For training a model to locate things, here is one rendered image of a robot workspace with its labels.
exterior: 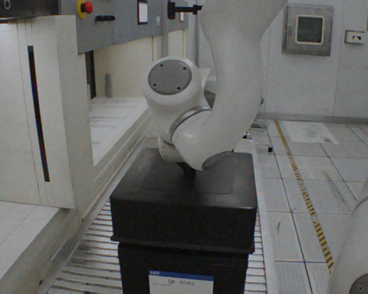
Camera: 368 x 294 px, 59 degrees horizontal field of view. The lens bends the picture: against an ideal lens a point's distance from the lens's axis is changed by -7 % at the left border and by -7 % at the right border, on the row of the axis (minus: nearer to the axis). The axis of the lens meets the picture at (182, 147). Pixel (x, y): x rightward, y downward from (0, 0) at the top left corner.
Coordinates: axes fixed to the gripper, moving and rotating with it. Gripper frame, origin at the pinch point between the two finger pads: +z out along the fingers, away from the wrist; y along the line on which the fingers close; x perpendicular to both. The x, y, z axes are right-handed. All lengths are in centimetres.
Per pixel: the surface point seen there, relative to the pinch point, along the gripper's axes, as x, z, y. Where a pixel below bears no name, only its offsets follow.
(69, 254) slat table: 20.3, 24.8, 34.5
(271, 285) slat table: 23.2, 22.0, -21.3
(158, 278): 24.4, 6.1, 4.8
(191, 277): 23.6, 5.3, -2.3
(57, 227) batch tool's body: 13.4, 23.2, 39.1
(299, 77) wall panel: -268, 329, -100
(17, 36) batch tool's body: -27, -13, 45
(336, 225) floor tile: -29, 181, -89
